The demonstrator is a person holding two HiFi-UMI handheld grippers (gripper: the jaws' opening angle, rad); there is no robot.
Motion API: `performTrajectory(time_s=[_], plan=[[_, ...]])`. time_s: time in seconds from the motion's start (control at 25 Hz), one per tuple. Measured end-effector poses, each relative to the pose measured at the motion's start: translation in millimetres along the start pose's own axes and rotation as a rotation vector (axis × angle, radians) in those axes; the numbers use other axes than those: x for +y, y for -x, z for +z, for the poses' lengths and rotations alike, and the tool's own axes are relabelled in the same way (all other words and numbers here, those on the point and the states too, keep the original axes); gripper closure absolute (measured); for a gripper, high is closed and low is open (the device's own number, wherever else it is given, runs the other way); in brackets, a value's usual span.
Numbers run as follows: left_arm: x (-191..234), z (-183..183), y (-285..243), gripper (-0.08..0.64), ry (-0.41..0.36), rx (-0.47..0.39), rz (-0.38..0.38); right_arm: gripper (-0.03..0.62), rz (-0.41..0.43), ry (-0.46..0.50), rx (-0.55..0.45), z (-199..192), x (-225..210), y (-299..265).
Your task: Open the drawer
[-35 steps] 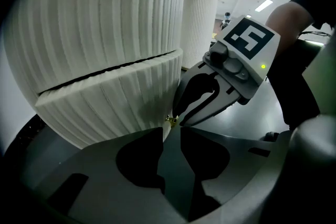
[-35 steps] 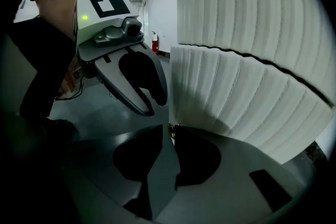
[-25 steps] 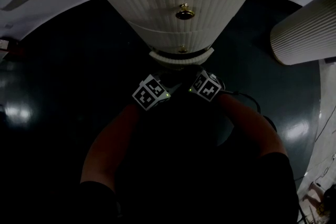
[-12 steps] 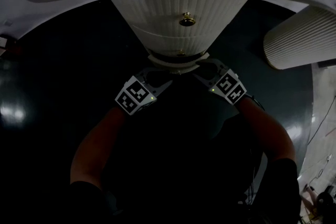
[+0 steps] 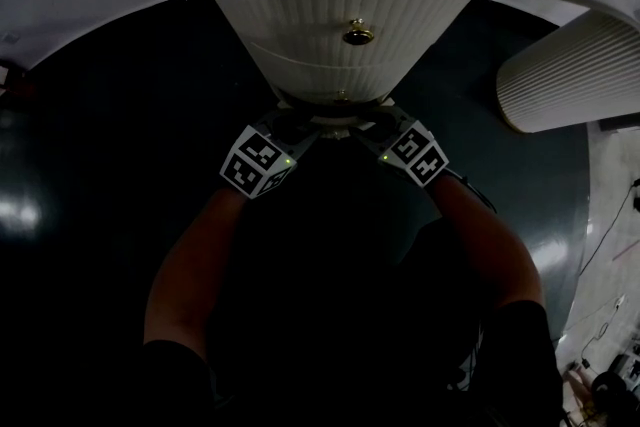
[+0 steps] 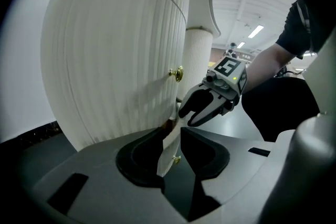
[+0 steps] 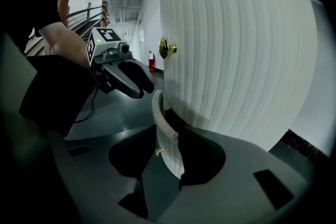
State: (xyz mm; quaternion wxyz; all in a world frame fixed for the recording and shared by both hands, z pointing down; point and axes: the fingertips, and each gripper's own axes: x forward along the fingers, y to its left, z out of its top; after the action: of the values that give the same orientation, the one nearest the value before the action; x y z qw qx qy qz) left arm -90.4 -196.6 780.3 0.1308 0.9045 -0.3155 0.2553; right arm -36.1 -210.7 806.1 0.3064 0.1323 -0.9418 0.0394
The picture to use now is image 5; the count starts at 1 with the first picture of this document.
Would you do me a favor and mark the person's left forearm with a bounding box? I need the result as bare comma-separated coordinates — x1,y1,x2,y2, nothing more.
143,187,247,357

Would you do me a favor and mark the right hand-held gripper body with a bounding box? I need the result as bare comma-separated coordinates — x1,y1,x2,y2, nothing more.
351,107,450,189

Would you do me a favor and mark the white fluted drawer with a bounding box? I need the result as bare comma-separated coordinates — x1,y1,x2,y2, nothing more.
193,0,487,69
248,41,427,105

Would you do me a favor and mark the person's right forearm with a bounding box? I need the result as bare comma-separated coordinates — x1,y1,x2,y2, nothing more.
428,174,546,316

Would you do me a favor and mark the white fluted side cabinet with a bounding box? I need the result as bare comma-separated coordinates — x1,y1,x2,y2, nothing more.
495,8,640,135

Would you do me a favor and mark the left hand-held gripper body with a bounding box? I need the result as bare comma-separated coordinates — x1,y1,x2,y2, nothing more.
219,107,322,201

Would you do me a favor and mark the black round device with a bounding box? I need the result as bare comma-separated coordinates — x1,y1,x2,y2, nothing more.
591,370,629,412

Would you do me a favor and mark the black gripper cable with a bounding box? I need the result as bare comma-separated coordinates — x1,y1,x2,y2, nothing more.
447,168,499,215

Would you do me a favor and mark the black floor cable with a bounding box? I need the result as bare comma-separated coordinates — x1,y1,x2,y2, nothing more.
578,178,640,277

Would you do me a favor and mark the thin floor cable white plug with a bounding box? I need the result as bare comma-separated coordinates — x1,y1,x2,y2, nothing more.
578,294,627,369

